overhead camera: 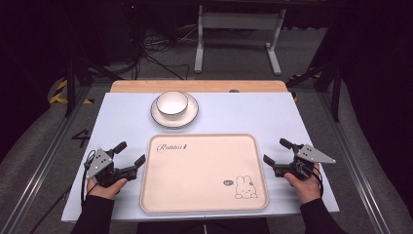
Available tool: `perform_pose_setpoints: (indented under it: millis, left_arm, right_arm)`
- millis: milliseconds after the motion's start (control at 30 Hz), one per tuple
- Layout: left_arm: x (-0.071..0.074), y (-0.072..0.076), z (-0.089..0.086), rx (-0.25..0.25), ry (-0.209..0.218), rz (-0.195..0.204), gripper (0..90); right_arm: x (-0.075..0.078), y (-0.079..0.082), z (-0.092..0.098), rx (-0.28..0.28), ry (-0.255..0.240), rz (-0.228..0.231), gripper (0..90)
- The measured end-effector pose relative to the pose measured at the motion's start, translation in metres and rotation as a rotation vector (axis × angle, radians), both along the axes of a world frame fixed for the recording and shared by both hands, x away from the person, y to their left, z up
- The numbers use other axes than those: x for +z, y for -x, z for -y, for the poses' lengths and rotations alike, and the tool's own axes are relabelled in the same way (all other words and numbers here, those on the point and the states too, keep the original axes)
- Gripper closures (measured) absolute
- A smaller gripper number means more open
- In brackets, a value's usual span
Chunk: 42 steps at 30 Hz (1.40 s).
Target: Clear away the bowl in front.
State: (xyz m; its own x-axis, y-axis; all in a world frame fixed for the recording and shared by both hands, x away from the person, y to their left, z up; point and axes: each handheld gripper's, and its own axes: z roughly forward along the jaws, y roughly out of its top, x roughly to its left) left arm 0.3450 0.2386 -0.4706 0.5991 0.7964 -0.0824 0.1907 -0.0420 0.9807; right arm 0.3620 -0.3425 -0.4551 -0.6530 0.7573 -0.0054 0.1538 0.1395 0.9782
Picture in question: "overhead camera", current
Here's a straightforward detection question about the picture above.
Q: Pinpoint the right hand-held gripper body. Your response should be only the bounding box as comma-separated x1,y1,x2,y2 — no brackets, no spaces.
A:
272,142,337,182

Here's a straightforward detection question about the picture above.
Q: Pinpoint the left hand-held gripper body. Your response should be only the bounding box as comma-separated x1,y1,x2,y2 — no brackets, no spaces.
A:
85,147,139,189

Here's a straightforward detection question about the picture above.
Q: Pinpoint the person's left hand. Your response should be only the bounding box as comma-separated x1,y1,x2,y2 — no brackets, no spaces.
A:
86,176,129,200

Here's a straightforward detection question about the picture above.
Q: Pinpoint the person's right hand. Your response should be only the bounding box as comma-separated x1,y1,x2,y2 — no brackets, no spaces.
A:
283,163,324,206

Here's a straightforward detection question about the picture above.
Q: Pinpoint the white table mat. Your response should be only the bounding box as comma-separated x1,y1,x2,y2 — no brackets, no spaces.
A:
60,92,341,223

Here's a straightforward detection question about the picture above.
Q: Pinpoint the beige tray with rabbit print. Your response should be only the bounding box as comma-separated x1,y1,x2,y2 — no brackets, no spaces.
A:
139,133,270,215

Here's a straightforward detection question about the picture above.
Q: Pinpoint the white bowl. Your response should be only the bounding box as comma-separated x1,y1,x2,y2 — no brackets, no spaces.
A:
155,90,190,118

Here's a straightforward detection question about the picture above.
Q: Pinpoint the black tripod stand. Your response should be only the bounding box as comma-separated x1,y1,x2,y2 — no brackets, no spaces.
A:
285,60,343,123
63,48,125,119

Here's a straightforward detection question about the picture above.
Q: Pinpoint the white plate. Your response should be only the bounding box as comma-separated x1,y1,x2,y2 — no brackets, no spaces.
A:
149,92,200,130

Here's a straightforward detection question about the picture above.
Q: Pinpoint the wooden table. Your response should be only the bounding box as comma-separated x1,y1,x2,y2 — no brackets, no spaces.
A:
109,79,289,95

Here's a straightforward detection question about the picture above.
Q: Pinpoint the white metal stand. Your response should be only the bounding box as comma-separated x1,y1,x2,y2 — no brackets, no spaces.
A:
193,4,287,77

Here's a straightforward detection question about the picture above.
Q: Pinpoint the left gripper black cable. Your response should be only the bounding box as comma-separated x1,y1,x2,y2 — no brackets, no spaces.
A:
80,149,97,207

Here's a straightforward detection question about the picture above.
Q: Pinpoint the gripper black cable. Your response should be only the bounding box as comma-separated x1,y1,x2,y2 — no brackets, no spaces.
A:
80,149,97,207
312,163,325,198

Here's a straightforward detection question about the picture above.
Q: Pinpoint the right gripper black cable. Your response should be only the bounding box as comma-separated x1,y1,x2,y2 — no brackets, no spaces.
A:
312,163,325,198

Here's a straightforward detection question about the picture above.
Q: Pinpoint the aluminium frame rail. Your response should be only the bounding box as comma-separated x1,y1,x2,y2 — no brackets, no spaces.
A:
316,91,393,234
0,87,93,234

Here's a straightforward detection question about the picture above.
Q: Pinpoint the black floor cable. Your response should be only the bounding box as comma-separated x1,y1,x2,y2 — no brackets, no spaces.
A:
29,184,73,234

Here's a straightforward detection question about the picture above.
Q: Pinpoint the bundle of black floor cables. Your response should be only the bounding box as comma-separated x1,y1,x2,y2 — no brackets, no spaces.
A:
133,27,197,81

